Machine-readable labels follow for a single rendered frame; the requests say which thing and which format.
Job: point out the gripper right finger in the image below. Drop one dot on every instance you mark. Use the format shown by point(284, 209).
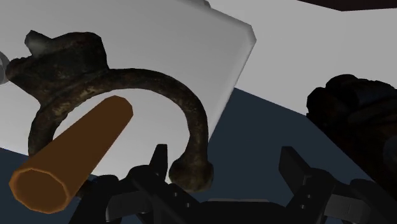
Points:
point(319, 192)

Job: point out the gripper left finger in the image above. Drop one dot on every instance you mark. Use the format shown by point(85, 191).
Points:
point(145, 198)

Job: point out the orange-brown cylinder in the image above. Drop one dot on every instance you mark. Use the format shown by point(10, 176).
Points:
point(71, 155)

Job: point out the black lumpy object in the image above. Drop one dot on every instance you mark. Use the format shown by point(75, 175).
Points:
point(350, 111)

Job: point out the rusty dark curved metal shackle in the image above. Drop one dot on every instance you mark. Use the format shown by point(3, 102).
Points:
point(77, 62)

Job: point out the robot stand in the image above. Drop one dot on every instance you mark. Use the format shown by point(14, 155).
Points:
point(356, 3)

